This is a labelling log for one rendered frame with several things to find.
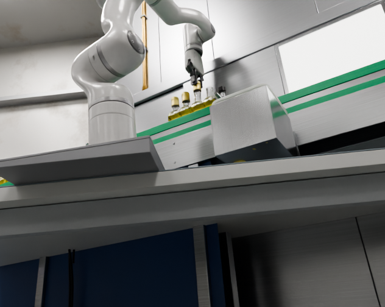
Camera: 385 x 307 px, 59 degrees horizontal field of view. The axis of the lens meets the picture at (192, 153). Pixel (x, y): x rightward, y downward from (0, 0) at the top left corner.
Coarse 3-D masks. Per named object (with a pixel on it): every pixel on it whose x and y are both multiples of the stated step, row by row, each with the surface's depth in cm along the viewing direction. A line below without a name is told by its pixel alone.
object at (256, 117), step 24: (240, 96) 92; (264, 96) 88; (216, 120) 93; (240, 120) 89; (264, 120) 86; (288, 120) 103; (216, 144) 91; (240, 144) 87; (264, 144) 86; (288, 144) 93
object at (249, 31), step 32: (192, 0) 189; (224, 0) 176; (256, 0) 165; (288, 0) 155; (320, 0) 146; (352, 0) 136; (384, 0) 131; (160, 32) 194; (224, 32) 169; (256, 32) 158; (288, 32) 146; (160, 64) 186; (224, 64) 159; (160, 96) 177
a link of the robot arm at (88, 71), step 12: (96, 48) 91; (84, 60) 93; (96, 60) 92; (72, 72) 95; (84, 72) 93; (96, 72) 93; (108, 72) 93; (84, 84) 90; (96, 84) 87; (108, 84) 87; (120, 84) 88; (96, 96) 85; (108, 96) 85; (120, 96) 86; (132, 96) 91
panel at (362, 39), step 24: (336, 24) 135; (360, 24) 130; (384, 24) 125; (288, 48) 143; (312, 48) 137; (336, 48) 132; (360, 48) 127; (384, 48) 122; (288, 72) 139; (312, 72) 134; (336, 72) 129
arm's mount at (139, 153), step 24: (96, 144) 64; (120, 144) 64; (144, 144) 63; (0, 168) 64; (24, 168) 65; (48, 168) 66; (72, 168) 67; (96, 168) 68; (120, 168) 69; (144, 168) 70
